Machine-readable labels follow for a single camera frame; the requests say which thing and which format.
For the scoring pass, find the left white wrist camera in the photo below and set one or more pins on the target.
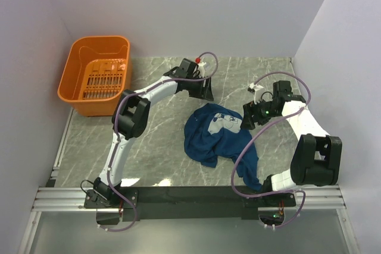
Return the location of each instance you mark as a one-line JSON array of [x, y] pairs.
[[201, 68]]

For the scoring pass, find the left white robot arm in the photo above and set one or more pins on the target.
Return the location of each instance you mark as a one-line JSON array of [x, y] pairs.
[[130, 118]]

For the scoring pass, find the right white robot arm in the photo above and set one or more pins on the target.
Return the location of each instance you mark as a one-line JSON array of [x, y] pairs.
[[317, 156]]

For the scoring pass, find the blue mickey mouse t-shirt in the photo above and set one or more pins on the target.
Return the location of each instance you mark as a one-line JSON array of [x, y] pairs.
[[213, 131]]

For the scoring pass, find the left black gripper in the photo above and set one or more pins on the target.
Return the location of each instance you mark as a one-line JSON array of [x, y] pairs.
[[208, 95]]

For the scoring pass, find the orange plastic basket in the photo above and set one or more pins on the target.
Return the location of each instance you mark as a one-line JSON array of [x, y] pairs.
[[96, 72]]

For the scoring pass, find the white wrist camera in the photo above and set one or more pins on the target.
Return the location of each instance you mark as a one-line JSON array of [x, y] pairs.
[[257, 91], [201, 68]]

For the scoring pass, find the aluminium frame rail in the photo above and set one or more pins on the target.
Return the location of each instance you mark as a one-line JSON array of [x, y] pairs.
[[62, 225]]

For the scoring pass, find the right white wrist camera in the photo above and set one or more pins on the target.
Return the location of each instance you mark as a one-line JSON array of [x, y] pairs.
[[257, 91]]

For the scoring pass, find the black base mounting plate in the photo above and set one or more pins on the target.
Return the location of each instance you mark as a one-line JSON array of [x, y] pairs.
[[181, 203]]

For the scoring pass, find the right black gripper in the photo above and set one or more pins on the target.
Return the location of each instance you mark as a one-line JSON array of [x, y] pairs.
[[247, 121]]

